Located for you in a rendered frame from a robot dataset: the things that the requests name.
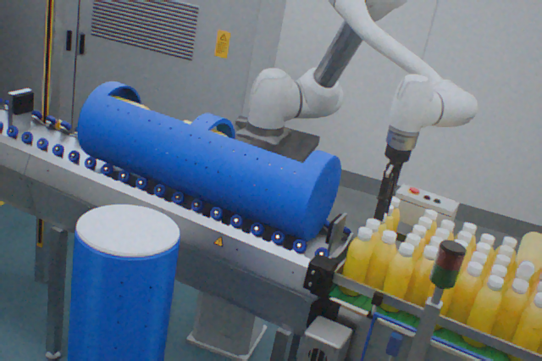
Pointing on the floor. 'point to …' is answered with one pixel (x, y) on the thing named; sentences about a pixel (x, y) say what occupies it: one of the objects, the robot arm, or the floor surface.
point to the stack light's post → (424, 331)
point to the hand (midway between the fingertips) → (383, 207)
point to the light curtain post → (50, 84)
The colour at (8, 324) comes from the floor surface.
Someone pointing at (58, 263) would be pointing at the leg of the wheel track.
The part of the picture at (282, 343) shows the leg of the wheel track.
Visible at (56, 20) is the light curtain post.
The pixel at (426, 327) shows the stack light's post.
